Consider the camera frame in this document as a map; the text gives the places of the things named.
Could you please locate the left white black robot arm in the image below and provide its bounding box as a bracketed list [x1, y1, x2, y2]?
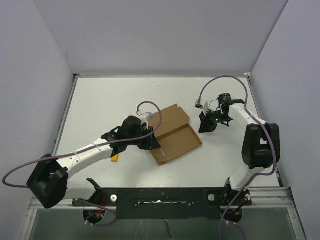
[27, 112, 161, 209]

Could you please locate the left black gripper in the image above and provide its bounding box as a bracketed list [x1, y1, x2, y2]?
[127, 126, 161, 150]

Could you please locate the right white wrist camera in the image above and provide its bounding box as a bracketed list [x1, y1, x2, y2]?
[194, 99, 210, 116]

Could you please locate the purple cable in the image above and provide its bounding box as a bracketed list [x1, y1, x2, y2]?
[194, 75, 278, 240]
[2, 101, 163, 227]

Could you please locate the yellow rectangular block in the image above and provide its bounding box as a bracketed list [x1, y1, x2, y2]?
[111, 154, 119, 163]

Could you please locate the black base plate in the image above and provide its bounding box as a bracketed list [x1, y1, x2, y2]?
[72, 187, 252, 223]

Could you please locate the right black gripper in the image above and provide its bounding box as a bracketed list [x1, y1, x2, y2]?
[199, 108, 231, 134]

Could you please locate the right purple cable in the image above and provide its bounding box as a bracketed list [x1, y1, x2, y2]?
[194, 75, 278, 240]

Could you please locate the brown cardboard box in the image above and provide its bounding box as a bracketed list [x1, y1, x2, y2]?
[149, 104, 203, 166]

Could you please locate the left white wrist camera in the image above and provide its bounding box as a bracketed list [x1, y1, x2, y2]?
[136, 110, 153, 128]

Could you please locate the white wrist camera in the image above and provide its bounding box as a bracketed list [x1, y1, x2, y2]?
[194, 99, 210, 116]
[136, 110, 153, 128]

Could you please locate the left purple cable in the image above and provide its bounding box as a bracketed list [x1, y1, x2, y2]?
[2, 101, 163, 227]

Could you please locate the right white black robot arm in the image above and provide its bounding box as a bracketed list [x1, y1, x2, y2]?
[195, 93, 280, 205]

